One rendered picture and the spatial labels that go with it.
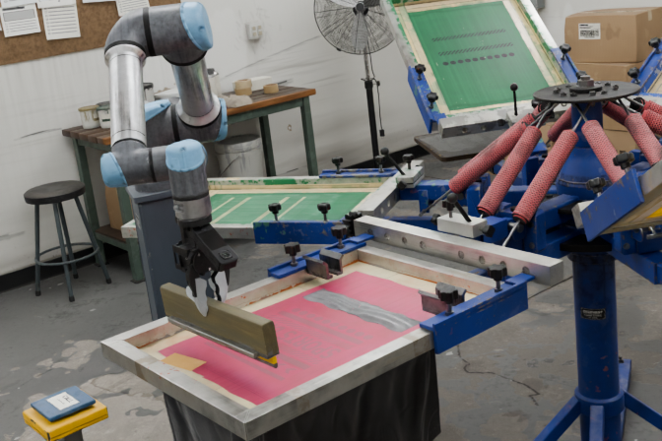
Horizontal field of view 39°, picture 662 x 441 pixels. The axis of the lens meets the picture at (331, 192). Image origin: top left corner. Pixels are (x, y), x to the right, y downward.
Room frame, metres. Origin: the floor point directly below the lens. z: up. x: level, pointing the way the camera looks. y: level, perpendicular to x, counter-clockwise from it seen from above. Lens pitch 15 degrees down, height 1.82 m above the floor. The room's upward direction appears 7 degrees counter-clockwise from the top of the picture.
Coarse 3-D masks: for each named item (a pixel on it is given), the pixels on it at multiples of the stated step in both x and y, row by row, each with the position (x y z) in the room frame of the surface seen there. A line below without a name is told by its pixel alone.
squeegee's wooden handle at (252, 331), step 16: (160, 288) 1.99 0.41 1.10; (176, 288) 1.96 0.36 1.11; (176, 304) 1.94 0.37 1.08; (192, 304) 1.89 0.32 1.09; (208, 304) 1.84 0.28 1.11; (224, 304) 1.83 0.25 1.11; (192, 320) 1.90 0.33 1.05; (208, 320) 1.85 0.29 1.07; (224, 320) 1.80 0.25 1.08; (240, 320) 1.75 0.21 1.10; (256, 320) 1.72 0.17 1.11; (224, 336) 1.81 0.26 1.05; (240, 336) 1.76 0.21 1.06; (256, 336) 1.72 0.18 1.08; (272, 336) 1.71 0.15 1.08; (272, 352) 1.71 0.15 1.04
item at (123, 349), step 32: (352, 256) 2.41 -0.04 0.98; (384, 256) 2.34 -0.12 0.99; (256, 288) 2.22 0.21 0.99; (288, 288) 2.28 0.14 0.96; (480, 288) 2.07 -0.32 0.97; (160, 320) 2.08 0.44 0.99; (128, 352) 1.91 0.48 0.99; (384, 352) 1.76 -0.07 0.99; (416, 352) 1.80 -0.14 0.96; (160, 384) 1.78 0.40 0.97; (192, 384) 1.72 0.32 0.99; (320, 384) 1.65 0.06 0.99; (352, 384) 1.69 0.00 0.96; (224, 416) 1.59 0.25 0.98; (256, 416) 1.55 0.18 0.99; (288, 416) 1.59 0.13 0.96
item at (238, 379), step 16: (384, 304) 2.10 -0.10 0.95; (400, 304) 2.08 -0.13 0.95; (416, 304) 2.07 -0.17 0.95; (336, 320) 2.04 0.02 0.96; (352, 320) 2.02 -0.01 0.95; (384, 336) 1.92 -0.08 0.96; (400, 336) 1.91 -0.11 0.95; (352, 352) 1.85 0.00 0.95; (224, 368) 1.85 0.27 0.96; (240, 368) 1.84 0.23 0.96; (320, 368) 1.79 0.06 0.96; (224, 384) 1.77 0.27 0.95; (240, 384) 1.76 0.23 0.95; (256, 384) 1.75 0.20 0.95; (272, 384) 1.75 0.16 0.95; (288, 384) 1.74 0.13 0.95; (256, 400) 1.69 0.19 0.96
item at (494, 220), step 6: (492, 222) 2.36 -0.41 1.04; (498, 222) 2.36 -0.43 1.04; (504, 222) 2.37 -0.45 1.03; (498, 228) 2.36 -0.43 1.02; (504, 228) 2.37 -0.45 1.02; (456, 234) 2.30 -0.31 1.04; (498, 234) 2.36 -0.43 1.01; (504, 234) 2.37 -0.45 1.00; (480, 240) 2.31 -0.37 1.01; (492, 240) 2.34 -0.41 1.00
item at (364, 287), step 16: (320, 288) 2.25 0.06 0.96; (336, 288) 2.24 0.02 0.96; (352, 288) 2.22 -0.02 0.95; (368, 288) 2.21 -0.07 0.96; (384, 288) 2.20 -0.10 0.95; (400, 288) 2.19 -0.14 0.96; (272, 304) 2.18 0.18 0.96; (288, 304) 2.17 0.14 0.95; (304, 304) 2.16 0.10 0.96; (320, 304) 2.14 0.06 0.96; (160, 352) 1.97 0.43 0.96; (176, 352) 1.96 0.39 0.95; (192, 352) 1.95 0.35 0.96; (208, 352) 1.94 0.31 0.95; (208, 368) 1.86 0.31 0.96
